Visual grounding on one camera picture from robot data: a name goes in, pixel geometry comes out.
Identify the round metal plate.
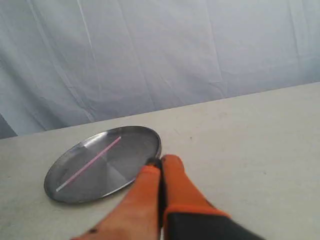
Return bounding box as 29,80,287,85
43,126,162,204

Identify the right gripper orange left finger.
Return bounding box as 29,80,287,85
75,158,161,240

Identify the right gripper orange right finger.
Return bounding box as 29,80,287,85
161,154,263,240

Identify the pink plastic straw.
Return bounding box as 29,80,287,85
55,136,122,192

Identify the white backdrop cloth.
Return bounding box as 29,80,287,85
0,0,320,139

